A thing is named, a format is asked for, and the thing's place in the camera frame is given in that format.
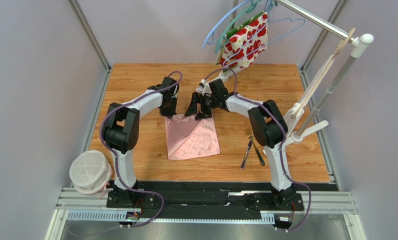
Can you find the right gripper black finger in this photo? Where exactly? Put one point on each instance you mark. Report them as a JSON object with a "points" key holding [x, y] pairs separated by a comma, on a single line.
{"points": [[192, 108], [204, 113]]}

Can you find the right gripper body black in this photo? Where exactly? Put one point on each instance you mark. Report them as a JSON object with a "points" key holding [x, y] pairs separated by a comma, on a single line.
{"points": [[203, 101]]}

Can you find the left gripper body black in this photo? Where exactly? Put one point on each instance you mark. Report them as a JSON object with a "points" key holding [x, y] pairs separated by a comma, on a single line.
{"points": [[170, 107]]}

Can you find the pink cloth napkin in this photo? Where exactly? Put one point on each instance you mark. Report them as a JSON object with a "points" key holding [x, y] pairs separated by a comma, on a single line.
{"points": [[188, 138]]}

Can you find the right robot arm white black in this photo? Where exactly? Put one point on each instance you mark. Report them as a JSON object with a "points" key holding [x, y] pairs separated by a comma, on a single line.
{"points": [[268, 127]]}

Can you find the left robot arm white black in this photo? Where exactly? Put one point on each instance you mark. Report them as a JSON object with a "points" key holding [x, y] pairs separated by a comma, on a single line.
{"points": [[119, 130]]}

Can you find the red floral cloth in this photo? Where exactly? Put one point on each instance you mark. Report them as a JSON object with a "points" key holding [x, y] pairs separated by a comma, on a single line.
{"points": [[242, 45]]}

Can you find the white hanging cloth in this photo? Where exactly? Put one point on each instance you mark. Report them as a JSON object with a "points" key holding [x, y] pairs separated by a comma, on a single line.
{"points": [[291, 123]]}

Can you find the light blue hanger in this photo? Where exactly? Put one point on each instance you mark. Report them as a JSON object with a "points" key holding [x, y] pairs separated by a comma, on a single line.
{"points": [[226, 23]]}

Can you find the teal green hanger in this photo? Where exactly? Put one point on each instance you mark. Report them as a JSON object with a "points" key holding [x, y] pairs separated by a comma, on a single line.
{"points": [[238, 23]]}

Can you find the white mesh basket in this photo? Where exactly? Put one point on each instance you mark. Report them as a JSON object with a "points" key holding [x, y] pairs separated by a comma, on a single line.
{"points": [[90, 172]]}

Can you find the white clothes rack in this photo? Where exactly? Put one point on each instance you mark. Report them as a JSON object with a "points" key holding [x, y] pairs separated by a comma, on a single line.
{"points": [[359, 44]]}

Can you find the black handled knife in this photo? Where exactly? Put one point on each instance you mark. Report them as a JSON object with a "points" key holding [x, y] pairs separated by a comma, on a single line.
{"points": [[261, 160]]}

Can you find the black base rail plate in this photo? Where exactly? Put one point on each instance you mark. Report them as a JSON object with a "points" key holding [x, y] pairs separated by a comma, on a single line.
{"points": [[198, 200]]}

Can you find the thin blue wire hanger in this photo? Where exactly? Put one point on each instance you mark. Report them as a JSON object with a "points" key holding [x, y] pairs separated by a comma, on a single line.
{"points": [[270, 22]]}

